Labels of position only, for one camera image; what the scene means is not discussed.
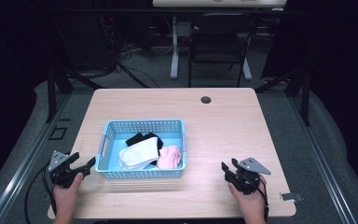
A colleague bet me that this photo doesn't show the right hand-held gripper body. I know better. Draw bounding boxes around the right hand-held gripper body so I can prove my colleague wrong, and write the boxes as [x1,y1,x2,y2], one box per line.
[225,157,272,196]

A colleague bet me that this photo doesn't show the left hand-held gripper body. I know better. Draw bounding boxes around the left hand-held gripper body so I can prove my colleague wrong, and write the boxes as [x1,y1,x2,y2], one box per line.
[48,150,86,189]

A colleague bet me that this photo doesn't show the person's left hand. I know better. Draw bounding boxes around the person's left hand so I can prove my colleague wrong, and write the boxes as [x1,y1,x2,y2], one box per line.
[52,172,85,204]

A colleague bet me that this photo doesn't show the person's right hand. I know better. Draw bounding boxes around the person's right hand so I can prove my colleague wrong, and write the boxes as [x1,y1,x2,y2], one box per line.
[227,175,268,211]

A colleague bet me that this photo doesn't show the light blue plastic basket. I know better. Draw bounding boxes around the light blue plastic basket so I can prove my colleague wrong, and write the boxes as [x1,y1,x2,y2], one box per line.
[94,119,187,180]

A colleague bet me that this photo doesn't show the white sock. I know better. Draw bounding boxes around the white sock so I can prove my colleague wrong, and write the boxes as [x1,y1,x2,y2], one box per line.
[117,136,160,172]

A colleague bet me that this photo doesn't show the black sock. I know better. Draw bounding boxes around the black sock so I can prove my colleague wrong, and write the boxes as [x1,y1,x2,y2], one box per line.
[124,132,164,166]

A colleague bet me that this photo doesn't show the pink sock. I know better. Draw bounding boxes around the pink sock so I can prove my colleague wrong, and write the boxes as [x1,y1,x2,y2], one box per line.
[156,145,183,170]

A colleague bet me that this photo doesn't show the black metal stand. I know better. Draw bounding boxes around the black metal stand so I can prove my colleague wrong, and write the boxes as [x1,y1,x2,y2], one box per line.
[45,64,104,124]
[255,66,312,127]

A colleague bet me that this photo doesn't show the black folding chair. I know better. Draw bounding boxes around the black folding chair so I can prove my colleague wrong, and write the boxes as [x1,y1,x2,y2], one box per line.
[187,13,258,89]

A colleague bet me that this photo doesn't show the white desk leg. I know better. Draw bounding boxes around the white desk leg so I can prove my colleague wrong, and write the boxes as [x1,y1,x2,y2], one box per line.
[170,16,181,80]

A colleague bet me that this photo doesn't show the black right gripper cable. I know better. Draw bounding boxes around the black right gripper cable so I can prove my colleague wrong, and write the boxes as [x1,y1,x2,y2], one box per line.
[254,175,270,224]

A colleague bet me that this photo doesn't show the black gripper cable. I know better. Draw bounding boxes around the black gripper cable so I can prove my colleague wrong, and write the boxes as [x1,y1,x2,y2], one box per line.
[23,163,58,224]
[254,175,270,224]

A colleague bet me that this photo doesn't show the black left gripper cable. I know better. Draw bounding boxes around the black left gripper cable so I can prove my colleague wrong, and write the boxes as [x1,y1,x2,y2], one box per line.
[23,163,58,224]

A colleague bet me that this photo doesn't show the aluminium floor rail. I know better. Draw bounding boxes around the aluminium floor rail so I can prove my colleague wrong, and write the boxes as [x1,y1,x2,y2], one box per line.
[0,92,73,224]
[288,95,358,224]

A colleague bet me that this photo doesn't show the bundle of floor cables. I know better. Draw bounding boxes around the bundle of floor cables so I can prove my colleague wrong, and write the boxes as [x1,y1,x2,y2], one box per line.
[117,42,175,90]

